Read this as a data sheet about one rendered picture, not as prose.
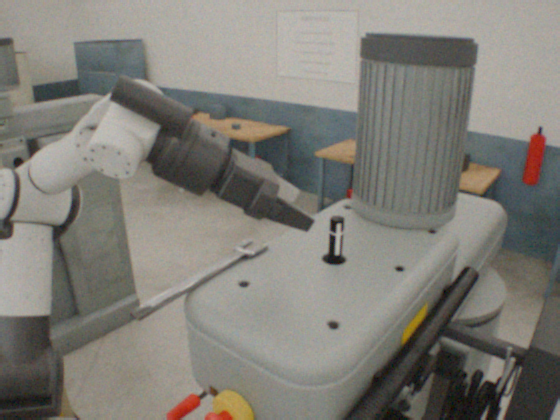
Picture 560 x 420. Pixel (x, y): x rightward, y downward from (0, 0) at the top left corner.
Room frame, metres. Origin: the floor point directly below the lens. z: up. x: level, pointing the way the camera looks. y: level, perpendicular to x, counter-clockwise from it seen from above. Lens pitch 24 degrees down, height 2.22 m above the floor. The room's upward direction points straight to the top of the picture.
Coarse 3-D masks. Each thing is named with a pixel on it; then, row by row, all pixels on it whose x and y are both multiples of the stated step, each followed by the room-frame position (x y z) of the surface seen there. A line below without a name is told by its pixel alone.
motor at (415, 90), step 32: (384, 64) 0.72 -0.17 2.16; (416, 64) 0.69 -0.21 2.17; (448, 64) 0.68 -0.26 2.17; (384, 96) 0.72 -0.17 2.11; (416, 96) 0.69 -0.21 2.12; (448, 96) 0.69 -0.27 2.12; (384, 128) 0.71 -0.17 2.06; (416, 128) 0.69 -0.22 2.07; (448, 128) 0.69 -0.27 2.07; (384, 160) 0.71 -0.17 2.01; (416, 160) 0.68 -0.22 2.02; (448, 160) 0.70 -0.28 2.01; (352, 192) 0.80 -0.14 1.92; (384, 192) 0.70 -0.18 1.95; (416, 192) 0.69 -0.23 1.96; (448, 192) 0.70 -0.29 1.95; (384, 224) 0.70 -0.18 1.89; (416, 224) 0.68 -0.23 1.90
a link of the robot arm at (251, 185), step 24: (216, 144) 0.53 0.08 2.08; (192, 168) 0.51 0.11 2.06; (216, 168) 0.52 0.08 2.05; (240, 168) 0.53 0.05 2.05; (264, 168) 0.57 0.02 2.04; (192, 192) 0.53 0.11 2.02; (216, 192) 0.54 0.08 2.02; (240, 192) 0.52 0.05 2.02; (264, 192) 0.51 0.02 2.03; (264, 216) 0.51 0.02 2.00
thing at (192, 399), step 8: (200, 392) 0.49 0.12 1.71; (184, 400) 0.47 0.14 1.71; (192, 400) 0.47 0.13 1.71; (200, 400) 0.48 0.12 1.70; (176, 408) 0.45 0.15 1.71; (184, 408) 0.46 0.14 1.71; (192, 408) 0.46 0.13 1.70; (168, 416) 0.44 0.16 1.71; (176, 416) 0.44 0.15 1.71; (184, 416) 0.45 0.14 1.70
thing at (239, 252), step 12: (252, 240) 0.64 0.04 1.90; (240, 252) 0.59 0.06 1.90; (252, 252) 0.59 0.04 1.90; (216, 264) 0.55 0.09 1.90; (228, 264) 0.56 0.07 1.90; (192, 276) 0.52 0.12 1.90; (204, 276) 0.52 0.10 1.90; (180, 288) 0.49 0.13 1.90; (192, 288) 0.50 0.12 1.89; (156, 300) 0.46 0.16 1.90; (168, 300) 0.47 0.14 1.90; (132, 312) 0.44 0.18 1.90; (144, 312) 0.44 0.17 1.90
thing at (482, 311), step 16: (496, 272) 1.07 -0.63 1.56; (480, 288) 0.99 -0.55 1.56; (496, 288) 0.98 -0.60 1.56; (464, 304) 0.91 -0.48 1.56; (480, 304) 0.91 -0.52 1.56; (496, 304) 0.91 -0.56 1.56; (464, 320) 0.86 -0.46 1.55; (480, 320) 0.87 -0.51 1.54; (496, 320) 0.91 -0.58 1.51; (496, 336) 0.99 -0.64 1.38; (448, 352) 0.80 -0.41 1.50; (464, 352) 0.78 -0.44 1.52; (480, 352) 0.86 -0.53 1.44; (448, 368) 0.79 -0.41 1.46; (464, 368) 0.78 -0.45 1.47; (480, 368) 0.86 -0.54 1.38; (432, 384) 0.81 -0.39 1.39; (448, 384) 0.79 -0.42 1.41; (432, 400) 0.80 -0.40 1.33; (432, 416) 0.80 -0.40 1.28
